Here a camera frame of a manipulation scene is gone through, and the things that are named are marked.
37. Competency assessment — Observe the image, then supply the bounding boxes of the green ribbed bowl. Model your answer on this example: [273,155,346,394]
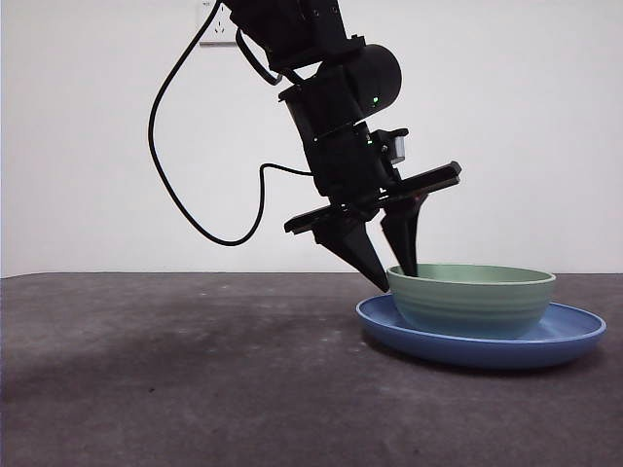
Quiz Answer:
[386,263,557,341]

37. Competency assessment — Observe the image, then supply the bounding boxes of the blue round plate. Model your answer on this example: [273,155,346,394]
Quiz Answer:
[355,294,608,370]

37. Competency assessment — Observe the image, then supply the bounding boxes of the pale grey left wrist camera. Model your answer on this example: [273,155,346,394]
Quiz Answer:
[382,128,410,165]

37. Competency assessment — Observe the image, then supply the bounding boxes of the white wall socket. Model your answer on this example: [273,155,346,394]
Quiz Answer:
[198,0,243,49]

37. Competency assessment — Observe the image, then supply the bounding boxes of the long black left arm cable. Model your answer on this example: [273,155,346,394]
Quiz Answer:
[148,2,315,247]

